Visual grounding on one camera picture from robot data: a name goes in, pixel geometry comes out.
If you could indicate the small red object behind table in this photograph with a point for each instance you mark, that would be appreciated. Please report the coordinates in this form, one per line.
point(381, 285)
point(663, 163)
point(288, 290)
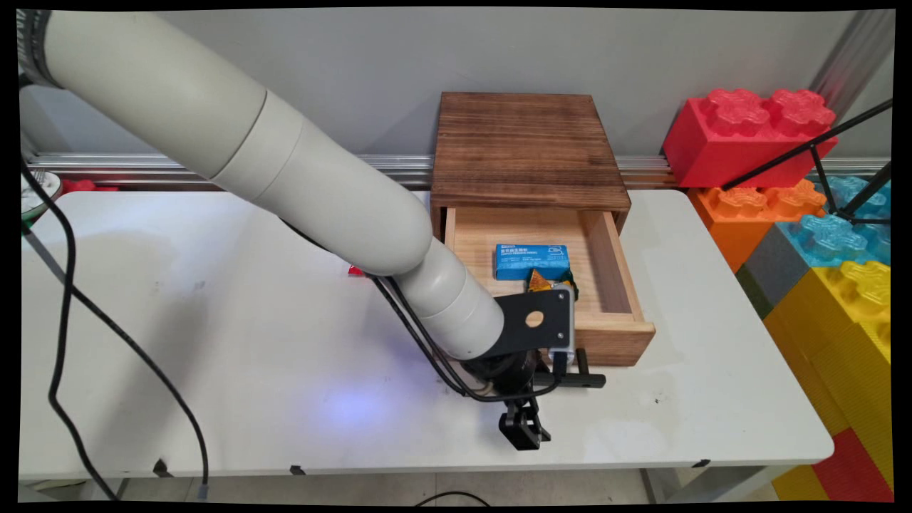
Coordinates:
point(89, 186)

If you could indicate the large light blue toy brick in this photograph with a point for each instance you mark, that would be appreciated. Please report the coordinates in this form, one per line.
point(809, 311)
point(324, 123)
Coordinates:
point(851, 189)
point(826, 242)

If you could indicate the red snack packet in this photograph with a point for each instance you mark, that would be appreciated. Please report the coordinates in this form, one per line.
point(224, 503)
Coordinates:
point(355, 271)

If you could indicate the large grey toy brick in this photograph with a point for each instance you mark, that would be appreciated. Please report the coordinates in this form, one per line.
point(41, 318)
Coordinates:
point(773, 274)

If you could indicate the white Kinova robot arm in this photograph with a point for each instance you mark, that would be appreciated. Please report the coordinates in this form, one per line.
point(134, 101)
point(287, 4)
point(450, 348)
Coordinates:
point(214, 135)

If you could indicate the flat red toy brick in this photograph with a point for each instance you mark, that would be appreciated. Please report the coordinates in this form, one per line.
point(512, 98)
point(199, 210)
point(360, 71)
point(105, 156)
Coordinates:
point(855, 474)

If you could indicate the orange green snack packet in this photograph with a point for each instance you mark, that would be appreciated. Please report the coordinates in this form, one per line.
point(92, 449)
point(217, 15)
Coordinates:
point(545, 282)

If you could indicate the blue cardboard box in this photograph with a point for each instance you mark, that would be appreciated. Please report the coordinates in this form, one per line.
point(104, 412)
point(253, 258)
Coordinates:
point(531, 262)

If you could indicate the small yellow toy brick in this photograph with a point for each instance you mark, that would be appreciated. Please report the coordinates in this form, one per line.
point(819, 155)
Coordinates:
point(794, 486)

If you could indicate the white round dish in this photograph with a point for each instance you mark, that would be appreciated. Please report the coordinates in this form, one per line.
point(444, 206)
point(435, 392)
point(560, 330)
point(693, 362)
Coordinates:
point(35, 199)

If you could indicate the horizontal aluminium rail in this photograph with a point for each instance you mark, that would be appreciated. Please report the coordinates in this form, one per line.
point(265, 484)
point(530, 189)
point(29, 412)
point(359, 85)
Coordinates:
point(107, 167)

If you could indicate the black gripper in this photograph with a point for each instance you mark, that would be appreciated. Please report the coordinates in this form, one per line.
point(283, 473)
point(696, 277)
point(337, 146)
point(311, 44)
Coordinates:
point(506, 374)

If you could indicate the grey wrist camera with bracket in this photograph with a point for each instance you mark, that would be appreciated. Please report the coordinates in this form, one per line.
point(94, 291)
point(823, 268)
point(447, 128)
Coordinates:
point(552, 331)

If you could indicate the slanted aluminium post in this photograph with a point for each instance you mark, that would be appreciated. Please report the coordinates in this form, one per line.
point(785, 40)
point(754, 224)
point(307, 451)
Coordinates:
point(855, 57)

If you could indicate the large orange toy brick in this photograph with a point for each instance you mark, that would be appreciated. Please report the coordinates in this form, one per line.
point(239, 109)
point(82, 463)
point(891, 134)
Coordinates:
point(734, 221)

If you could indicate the large yellow toy brick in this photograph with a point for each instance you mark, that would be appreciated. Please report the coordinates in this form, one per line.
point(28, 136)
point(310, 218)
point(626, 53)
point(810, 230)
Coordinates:
point(841, 342)

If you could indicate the large red toy brick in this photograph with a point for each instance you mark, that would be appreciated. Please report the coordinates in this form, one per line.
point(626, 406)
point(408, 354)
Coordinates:
point(741, 146)

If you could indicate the grey metal table leg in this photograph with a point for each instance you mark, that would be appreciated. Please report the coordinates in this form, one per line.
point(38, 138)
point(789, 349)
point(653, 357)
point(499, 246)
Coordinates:
point(712, 484)

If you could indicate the black tripod stand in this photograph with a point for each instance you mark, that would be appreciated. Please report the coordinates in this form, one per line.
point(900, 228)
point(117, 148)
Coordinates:
point(866, 191)

